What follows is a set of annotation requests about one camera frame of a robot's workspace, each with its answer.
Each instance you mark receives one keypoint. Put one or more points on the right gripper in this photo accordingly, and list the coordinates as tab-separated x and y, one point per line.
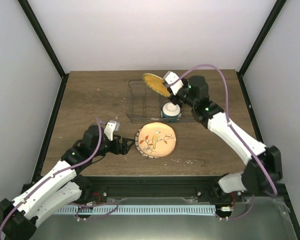
173	100

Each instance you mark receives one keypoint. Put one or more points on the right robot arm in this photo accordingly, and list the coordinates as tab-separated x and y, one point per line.
263	166

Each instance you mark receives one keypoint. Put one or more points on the white bowl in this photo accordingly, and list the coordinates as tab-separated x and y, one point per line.
170	110

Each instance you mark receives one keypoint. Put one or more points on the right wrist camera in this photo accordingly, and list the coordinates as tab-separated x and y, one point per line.
172	79

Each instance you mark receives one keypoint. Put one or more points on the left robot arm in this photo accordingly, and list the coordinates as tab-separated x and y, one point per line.
63	185

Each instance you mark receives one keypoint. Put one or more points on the yellow woven bamboo plate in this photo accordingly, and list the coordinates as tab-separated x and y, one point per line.
156	83

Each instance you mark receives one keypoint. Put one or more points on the clear acrylic sheet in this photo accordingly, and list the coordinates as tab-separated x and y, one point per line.
258	218

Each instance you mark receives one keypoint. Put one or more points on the wire dish rack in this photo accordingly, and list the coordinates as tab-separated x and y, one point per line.
143	105

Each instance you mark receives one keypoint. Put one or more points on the light blue slotted cable duct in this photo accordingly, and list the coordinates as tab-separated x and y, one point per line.
189	210

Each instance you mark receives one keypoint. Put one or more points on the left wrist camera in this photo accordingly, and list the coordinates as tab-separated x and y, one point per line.
111	127

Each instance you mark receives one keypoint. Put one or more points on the striped rim ceramic plate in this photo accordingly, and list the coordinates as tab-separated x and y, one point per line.
147	139

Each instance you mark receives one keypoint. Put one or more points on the orange bird pattern plate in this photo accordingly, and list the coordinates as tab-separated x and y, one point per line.
169	140

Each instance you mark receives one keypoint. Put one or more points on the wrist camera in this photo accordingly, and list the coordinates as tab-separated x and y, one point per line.
172	79
111	127

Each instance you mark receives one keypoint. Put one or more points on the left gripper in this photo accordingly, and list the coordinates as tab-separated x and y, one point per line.
124	150

